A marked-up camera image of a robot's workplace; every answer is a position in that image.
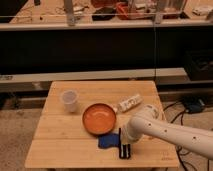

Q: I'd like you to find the black striped whiteboard eraser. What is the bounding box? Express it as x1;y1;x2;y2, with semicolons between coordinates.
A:
118;127;132;160

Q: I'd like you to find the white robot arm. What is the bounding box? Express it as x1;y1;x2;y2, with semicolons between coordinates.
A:
120;104;213;160

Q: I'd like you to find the white plastic bottle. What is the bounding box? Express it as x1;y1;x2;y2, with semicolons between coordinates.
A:
116;94;142;113

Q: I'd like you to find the orange round plate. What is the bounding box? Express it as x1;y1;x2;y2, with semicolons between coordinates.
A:
82;103;116;135

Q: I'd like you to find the clear plastic cup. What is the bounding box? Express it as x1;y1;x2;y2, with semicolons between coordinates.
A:
60;90;78;113

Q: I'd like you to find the wooden slatted table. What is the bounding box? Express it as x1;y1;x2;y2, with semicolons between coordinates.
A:
25;81;179;169

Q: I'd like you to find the blue cloth piece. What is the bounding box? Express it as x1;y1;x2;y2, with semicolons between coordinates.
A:
98;133;119;149

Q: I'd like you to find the black power adapter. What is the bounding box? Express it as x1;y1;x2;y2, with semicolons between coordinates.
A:
182;98;205;114

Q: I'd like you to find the black box on right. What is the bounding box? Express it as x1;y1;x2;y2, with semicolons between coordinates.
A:
183;50;213;81

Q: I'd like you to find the long workbench shelf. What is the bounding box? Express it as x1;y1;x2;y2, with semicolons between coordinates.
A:
0;0;213;32

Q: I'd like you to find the vertical black cable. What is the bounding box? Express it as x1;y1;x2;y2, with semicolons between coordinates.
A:
153;21;158;81

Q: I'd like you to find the black floor cable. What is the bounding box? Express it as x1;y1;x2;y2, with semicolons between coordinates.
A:
163;101;199;171

